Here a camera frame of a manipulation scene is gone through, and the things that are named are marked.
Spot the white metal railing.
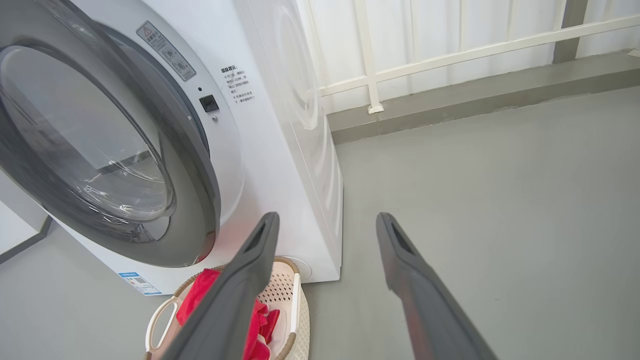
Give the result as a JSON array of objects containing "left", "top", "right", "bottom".
[{"left": 304, "top": 0, "right": 640, "bottom": 115}]

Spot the grey warning sticker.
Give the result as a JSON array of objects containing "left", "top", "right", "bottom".
[{"left": 136, "top": 20, "right": 197, "bottom": 82}]

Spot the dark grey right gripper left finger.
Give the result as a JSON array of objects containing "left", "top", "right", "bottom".
[{"left": 160, "top": 211, "right": 281, "bottom": 360}]

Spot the cream basket with brown rim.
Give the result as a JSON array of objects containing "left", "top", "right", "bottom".
[{"left": 143, "top": 256, "right": 311, "bottom": 360}]

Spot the red and white garment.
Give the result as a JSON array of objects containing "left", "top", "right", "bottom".
[
  {"left": 175, "top": 268, "right": 222, "bottom": 328},
  {"left": 242, "top": 299, "right": 281, "bottom": 360}
]

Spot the blue and white energy label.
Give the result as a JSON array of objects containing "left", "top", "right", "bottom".
[{"left": 118, "top": 271, "right": 163, "bottom": 297}]

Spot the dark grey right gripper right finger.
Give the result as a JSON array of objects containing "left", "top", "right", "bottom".
[{"left": 375, "top": 212, "right": 499, "bottom": 360}]

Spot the dark grey round washer door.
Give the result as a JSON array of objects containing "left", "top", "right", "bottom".
[{"left": 0, "top": 0, "right": 222, "bottom": 269}]

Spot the white front-load washing machine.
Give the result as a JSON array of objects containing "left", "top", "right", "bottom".
[{"left": 0, "top": 0, "right": 345, "bottom": 297}]

